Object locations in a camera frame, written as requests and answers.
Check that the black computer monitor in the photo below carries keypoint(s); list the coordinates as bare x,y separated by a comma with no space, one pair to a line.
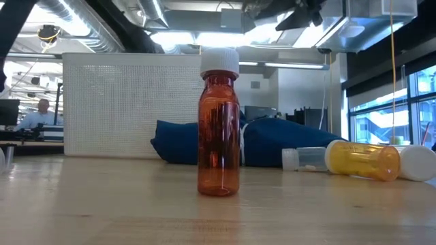
8,112

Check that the clear vial pink pills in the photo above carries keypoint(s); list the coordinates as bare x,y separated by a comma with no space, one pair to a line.
306,158

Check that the black ceiling sensor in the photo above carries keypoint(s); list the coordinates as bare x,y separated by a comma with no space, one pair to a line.
48,33

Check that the person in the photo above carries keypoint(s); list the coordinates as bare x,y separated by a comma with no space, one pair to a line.
37,119

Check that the white plastic perforated bin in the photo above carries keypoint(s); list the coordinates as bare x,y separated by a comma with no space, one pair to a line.
129,109

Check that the orange pill bottle white cap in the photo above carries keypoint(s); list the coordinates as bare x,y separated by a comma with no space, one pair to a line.
364,160

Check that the amber bottle white cap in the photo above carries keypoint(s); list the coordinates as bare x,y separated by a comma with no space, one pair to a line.
218,136

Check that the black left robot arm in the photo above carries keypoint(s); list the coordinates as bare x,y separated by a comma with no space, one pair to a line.
10,17

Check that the blue cloth bundle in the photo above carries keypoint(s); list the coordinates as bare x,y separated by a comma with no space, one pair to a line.
272,143

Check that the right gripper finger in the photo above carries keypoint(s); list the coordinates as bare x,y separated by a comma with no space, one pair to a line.
303,17

